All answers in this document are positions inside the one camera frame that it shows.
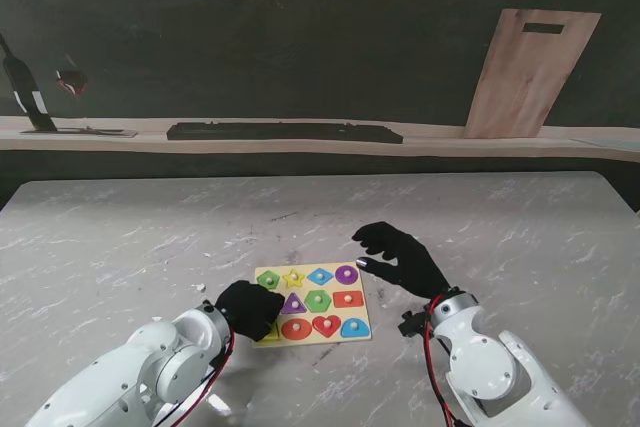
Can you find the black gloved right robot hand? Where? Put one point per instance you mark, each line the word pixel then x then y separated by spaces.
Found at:
pixel 417 269

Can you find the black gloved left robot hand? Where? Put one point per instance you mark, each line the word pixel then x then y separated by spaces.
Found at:
pixel 250 309

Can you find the green pentagon puzzle piece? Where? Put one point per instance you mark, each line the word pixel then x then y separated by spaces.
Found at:
pixel 264 283

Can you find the purple triangle puzzle piece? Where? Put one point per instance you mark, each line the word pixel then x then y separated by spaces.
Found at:
pixel 296 307

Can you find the yellow star puzzle piece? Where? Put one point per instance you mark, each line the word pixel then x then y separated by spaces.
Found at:
pixel 291 281

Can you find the green hexagon puzzle piece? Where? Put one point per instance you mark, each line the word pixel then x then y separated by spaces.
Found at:
pixel 311 303

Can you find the red heart puzzle piece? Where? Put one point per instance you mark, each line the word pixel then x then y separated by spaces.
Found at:
pixel 320 328

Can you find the blue diamond puzzle piece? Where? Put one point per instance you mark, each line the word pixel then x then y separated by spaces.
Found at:
pixel 315 277

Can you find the purple circle puzzle piece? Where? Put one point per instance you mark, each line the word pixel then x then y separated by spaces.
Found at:
pixel 342 279

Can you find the yellow wooden shape puzzle board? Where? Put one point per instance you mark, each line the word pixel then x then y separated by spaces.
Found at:
pixel 320 342

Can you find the orange rectangle puzzle piece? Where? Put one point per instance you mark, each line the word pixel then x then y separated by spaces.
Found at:
pixel 340 303

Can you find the blue semicircle puzzle piece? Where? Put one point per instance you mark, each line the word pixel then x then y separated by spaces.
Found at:
pixel 350 332

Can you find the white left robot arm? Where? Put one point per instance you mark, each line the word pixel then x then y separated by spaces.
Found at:
pixel 140 367

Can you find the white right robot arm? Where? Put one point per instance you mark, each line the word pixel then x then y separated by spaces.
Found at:
pixel 490 372

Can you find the wooden cutting board with slot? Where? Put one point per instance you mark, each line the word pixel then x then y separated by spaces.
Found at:
pixel 530 77

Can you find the small white scrap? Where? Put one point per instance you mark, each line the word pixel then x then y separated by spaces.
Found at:
pixel 201 288

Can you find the light wooden shelf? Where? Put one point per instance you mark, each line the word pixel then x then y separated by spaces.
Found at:
pixel 450 144

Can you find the flat tray under bottle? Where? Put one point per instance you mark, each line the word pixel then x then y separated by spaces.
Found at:
pixel 100 133

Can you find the red wine glass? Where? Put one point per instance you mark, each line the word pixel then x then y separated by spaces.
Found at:
pixel 72 81

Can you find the dark wine bottle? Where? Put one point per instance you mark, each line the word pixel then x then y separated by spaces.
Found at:
pixel 27 87

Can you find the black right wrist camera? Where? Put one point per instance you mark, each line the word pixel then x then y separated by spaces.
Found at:
pixel 412 325

